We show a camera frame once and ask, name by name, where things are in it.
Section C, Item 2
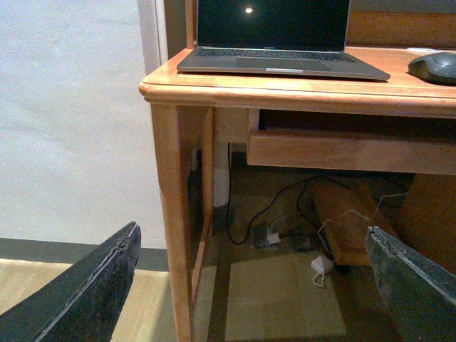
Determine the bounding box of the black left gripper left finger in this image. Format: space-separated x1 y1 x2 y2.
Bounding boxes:
1 222 141 341

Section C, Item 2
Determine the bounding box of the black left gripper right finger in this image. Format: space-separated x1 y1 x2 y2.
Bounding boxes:
366 226 455 341

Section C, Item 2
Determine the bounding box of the dark grey logi mouse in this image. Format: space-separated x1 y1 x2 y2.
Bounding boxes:
408 52 455 86

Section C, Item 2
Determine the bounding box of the white power adapter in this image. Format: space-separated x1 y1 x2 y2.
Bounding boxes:
311 255 334 274

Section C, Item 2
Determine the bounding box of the wooden slanted footrest board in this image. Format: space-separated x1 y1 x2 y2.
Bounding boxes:
309 179 398 266

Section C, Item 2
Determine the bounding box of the floor power strip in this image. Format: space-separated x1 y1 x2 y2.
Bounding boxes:
249 222 281 250

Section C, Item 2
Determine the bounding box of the wooden keyboard drawer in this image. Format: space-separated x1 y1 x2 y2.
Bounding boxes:
247 110 455 175

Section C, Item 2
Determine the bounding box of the wooden desk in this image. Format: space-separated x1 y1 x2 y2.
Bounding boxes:
139 11 455 341

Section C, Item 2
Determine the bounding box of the grey open laptop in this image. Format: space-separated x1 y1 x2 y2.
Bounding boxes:
177 0 390 81

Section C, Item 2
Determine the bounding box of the white thin cable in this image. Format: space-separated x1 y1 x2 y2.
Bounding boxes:
311 190 410 289

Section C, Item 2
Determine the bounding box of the black cable on floor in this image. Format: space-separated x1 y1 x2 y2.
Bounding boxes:
224 142 353 246

